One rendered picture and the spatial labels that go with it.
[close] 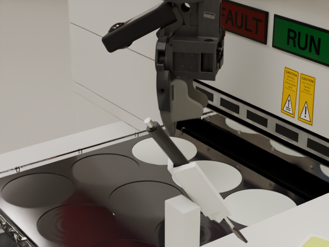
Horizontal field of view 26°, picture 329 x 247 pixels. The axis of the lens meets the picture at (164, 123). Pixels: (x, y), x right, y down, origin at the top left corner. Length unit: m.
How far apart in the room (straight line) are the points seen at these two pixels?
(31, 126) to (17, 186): 2.45
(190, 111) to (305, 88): 0.16
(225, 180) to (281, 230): 0.25
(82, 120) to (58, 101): 2.18
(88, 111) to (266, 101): 0.57
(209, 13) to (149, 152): 0.27
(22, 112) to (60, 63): 0.76
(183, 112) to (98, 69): 0.51
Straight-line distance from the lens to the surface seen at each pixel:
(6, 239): 1.03
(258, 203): 0.97
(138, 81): 1.33
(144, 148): 1.11
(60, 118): 3.54
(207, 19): 0.93
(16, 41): 4.80
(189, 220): 0.66
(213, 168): 1.05
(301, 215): 0.82
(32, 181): 1.04
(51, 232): 0.91
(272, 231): 0.79
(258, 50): 1.05
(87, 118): 1.54
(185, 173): 0.63
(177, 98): 0.97
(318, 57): 0.96
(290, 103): 1.02
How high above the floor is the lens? 1.38
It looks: 24 degrees down
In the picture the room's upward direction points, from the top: straight up
